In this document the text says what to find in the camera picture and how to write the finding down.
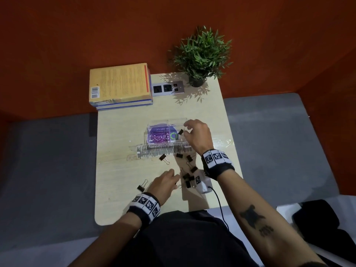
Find person's left hand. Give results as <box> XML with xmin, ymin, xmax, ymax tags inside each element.
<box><xmin>146</xmin><ymin>169</ymin><xmax>181</xmax><ymax>207</ymax></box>

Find person's right hand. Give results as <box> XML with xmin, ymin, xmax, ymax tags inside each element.
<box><xmin>183</xmin><ymin>119</ymin><xmax>215</xmax><ymax>157</ymax></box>

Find person's right forearm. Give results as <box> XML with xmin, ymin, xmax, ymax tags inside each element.
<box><xmin>216</xmin><ymin>169</ymin><xmax>326</xmax><ymax>267</ymax></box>

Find person's left forearm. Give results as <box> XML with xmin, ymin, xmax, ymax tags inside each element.
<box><xmin>68</xmin><ymin>213</ymin><xmax>143</xmax><ymax>267</ymax></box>

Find scattered group of binder clips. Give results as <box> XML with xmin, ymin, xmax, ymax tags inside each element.
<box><xmin>137</xmin><ymin>153</ymin><xmax>199</xmax><ymax>193</ymax></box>

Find clear plastic box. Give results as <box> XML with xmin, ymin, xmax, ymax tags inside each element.
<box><xmin>144</xmin><ymin>118</ymin><xmax>191</xmax><ymax>149</ymax></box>

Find purple paper clips bundle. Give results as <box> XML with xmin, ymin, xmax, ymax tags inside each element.
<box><xmin>149</xmin><ymin>131</ymin><xmax>171</xmax><ymax>144</ymax></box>

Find clear plastic box lid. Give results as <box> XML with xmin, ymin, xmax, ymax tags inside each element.
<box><xmin>128</xmin><ymin>142</ymin><xmax>196</xmax><ymax>161</ymax></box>

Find left marker-printed wristband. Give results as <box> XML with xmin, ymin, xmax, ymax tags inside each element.
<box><xmin>126</xmin><ymin>192</ymin><xmax>161</xmax><ymax>226</ymax></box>

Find marker-printed wristband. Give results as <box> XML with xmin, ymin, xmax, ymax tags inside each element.
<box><xmin>126</xmin><ymin>192</ymin><xmax>161</xmax><ymax>226</ymax></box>
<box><xmin>201</xmin><ymin>149</ymin><xmax>235</xmax><ymax>181</ymax></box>

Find right marker-printed wristband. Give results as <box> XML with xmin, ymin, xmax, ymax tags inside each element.
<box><xmin>201</xmin><ymin>149</ymin><xmax>235</xmax><ymax>181</ymax></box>

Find silver power outlet panel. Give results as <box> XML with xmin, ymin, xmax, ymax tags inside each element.
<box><xmin>153</xmin><ymin>81</ymin><xmax>185</xmax><ymax>97</ymax></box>

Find person's black clothing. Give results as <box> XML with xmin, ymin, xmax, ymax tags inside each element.
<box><xmin>111</xmin><ymin>210</ymin><xmax>260</xmax><ymax>267</ymax></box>

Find blue-edged book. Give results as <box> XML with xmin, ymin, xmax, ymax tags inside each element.
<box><xmin>96</xmin><ymin>69</ymin><xmax>154</xmax><ymax>111</ymax></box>

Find green potted artificial plant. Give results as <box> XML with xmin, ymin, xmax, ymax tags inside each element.
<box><xmin>169</xmin><ymin>25</ymin><xmax>233</xmax><ymax>88</ymax></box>

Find yellow book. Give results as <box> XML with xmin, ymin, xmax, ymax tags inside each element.
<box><xmin>89</xmin><ymin>63</ymin><xmax>153</xmax><ymax>106</ymax></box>

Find white sheet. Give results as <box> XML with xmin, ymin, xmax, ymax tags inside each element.
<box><xmin>276</xmin><ymin>202</ymin><xmax>303</xmax><ymax>220</ymax></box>

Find black bag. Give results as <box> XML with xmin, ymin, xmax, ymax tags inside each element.
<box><xmin>291</xmin><ymin>199</ymin><xmax>356</xmax><ymax>257</ymax></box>

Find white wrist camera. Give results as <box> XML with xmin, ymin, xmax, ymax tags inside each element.
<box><xmin>195</xmin><ymin>175</ymin><xmax>213</xmax><ymax>194</ymax></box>

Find black camera cable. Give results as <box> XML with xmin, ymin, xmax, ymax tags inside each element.
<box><xmin>207</xmin><ymin>186</ymin><xmax>230</xmax><ymax>232</ymax></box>

